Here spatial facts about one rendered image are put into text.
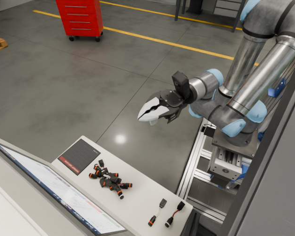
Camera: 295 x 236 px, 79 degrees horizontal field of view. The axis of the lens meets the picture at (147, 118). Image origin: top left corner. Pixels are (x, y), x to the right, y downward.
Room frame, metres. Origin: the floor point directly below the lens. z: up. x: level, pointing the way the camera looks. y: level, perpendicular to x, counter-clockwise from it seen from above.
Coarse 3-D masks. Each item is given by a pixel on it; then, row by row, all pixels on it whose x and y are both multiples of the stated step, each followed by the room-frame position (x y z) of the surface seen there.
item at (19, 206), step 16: (0, 160) 0.19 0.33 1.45; (0, 176) 0.13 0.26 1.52; (16, 176) 0.15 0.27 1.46; (64, 176) 0.33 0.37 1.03; (0, 192) 0.09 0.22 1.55; (16, 192) 0.10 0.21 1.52; (32, 192) 0.12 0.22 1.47; (0, 208) 0.07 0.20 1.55; (16, 208) 0.07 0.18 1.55; (32, 208) 0.08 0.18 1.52; (48, 208) 0.09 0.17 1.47; (0, 224) 0.05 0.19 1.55; (16, 224) 0.05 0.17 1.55; (32, 224) 0.05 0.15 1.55; (48, 224) 0.06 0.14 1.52; (64, 224) 0.06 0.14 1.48
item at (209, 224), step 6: (204, 216) 0.21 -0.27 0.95; (204, 222) 0.19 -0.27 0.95; (210, 222) 0.19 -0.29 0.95; (198, 228) 0.18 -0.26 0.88; (204, 228) 0.17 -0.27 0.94; (210, 228) 0.17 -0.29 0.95; (216, 228) 0.17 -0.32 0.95; (204, 234) 0.16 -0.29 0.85; (210, 234) 0.15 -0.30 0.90; (216, 234) 0.15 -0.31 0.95
